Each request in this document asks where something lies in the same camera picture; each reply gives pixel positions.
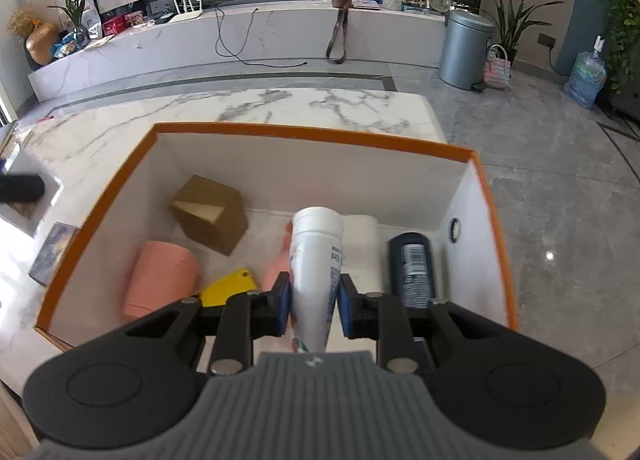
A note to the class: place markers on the green plant in glass vase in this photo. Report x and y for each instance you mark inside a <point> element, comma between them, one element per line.
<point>75,5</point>

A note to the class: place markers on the snake plant in pot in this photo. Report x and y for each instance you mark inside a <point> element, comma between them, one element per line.
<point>510,25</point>

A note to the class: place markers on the red gift boxes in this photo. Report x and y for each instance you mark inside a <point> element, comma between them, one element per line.
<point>122,23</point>

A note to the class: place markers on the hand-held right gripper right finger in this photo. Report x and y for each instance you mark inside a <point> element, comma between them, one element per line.
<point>346,307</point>

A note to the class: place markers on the dried flower bunch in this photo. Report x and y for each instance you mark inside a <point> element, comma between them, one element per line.
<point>22,21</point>

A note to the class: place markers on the white printed tube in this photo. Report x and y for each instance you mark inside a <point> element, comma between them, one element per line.
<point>315,265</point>

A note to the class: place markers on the small pink item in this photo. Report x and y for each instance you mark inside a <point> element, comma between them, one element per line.
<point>277,267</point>

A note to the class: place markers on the white marble bench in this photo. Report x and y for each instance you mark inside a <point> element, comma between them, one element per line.
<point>200,48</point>

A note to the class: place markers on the blue water jug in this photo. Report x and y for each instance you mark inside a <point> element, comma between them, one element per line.
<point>586,75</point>

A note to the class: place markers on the green ivy plant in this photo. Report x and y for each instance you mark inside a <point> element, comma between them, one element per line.
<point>625,25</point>

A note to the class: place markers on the yellow block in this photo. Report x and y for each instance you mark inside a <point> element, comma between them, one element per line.
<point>227,287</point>

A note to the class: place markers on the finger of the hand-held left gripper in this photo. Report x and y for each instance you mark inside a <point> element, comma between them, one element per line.
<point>20,188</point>

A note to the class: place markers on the dark blue spray can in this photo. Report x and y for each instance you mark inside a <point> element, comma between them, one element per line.
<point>412,265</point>

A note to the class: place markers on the pink cup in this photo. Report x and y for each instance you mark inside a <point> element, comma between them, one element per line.
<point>160,276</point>

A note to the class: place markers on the gold vase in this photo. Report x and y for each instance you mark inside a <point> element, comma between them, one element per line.
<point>42,44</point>

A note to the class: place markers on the grey cabinet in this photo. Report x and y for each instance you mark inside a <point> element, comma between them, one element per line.
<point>627,103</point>

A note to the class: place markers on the blue snack bag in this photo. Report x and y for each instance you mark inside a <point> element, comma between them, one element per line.
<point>70,46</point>

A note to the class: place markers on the grey metal trash can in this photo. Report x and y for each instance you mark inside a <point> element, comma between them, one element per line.
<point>465,50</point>

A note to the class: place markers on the brown cardboard carton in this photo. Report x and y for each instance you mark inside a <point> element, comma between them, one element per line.
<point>215,222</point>

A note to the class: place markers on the wall outlet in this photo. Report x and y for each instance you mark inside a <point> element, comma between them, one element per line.
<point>546,41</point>

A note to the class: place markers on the pink woven basket bag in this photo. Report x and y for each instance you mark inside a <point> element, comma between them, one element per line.
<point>497,70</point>

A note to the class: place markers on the white router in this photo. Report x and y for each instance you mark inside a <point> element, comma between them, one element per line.
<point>187,10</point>

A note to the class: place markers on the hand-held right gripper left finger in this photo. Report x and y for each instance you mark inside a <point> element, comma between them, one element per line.
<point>284,302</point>

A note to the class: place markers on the white cylinder roll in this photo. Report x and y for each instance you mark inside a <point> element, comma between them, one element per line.
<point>362,250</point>

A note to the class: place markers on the orange cardboard box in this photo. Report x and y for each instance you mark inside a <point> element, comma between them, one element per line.
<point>310,175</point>

